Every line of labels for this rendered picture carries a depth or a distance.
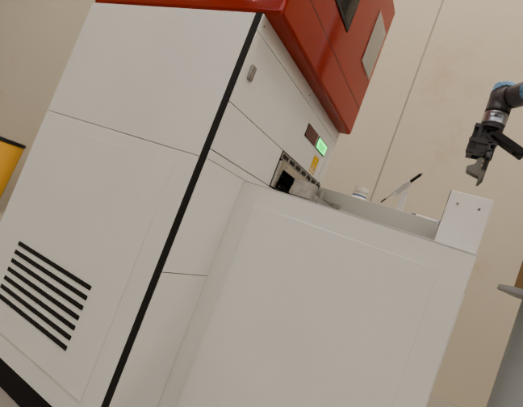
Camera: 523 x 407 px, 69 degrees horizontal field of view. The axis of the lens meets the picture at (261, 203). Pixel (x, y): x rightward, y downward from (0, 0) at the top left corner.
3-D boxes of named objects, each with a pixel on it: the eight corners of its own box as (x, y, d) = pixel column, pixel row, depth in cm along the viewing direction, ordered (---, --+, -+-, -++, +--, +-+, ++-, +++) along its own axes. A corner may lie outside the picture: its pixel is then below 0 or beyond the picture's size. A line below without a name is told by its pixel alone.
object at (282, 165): (269, 185, 126) (278, 159, 127) (309, 211, 165) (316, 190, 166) (273, 186, 126) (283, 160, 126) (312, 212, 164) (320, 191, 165)
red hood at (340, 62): (92, 2, 129) (157, -153, 132) (217, 106, 201) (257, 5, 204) (282, 14, 94) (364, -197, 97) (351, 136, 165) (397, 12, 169)
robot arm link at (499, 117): (507, 121, 130) (511, 111, 123) (503, 133, 130) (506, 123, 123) (483, 117, 134) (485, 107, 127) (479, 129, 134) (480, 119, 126)
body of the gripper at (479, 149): (463, 159, 134) (474, 127, 134) (491, 165, 129) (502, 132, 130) (465, 152, 127) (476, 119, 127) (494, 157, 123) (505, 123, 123)
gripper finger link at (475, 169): (461, 182, 129) (470, 157, 129) (480, 186, 126) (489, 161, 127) (462, 179, 126) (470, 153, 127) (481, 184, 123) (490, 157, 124)
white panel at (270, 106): (199, 156, 95) (256, 12, 97) (303, 216, 167) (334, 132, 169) (209, 158, 94) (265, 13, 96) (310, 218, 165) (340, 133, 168)
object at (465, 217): (433, 242, 92) (451, 189, 93) (435, 261, 140) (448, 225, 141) (474, 256, 87) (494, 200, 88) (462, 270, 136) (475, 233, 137)
